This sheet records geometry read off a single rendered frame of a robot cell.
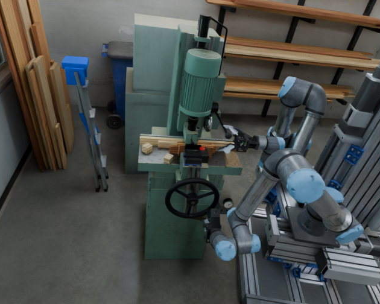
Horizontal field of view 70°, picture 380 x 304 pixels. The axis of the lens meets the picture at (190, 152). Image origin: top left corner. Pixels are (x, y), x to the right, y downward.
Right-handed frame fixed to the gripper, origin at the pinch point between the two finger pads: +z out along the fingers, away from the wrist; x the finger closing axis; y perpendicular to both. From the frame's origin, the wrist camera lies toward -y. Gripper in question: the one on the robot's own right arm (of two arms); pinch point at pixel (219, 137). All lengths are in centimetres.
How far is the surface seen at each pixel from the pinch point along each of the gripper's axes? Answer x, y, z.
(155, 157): 19.1, -6.5, 32.2
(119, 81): 38, -183, 70
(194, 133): 5.2, -12.2, 11.0
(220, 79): -21.3, -32.1, -3.0
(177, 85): -14.4, -33.4, 21.6
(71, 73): -3, -70, 91
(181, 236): 82, -4, 9
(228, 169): 21.1, -0.8, -10.0
